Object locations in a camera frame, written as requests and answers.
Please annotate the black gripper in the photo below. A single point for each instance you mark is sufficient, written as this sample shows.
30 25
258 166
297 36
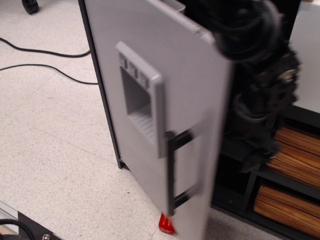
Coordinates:
245 137

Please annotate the black fridge door handle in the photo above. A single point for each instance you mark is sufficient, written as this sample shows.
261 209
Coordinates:
174 143

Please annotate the grey toy fridge door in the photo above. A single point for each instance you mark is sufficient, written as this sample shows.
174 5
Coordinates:
196 86

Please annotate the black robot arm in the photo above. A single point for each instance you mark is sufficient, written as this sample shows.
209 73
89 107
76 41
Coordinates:
251 34

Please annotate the dark grey fridge cabinet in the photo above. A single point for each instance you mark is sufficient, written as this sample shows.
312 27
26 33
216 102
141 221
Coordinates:
234 192

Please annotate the red bell pepper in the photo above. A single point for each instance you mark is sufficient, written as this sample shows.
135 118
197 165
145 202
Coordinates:
165 224

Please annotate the grey ice water dispenser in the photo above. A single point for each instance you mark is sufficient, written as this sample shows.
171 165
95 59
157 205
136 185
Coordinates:
144 96

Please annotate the white counter top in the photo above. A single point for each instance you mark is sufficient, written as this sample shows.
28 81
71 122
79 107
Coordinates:
305 39

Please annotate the black caster wheel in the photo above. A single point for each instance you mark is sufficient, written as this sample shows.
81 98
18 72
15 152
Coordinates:
30 6

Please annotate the black base plate with screw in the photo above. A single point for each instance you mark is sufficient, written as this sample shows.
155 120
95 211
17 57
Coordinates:
39 232

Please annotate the aluminium rail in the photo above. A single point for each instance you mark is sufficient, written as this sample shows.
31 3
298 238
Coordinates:
7 212

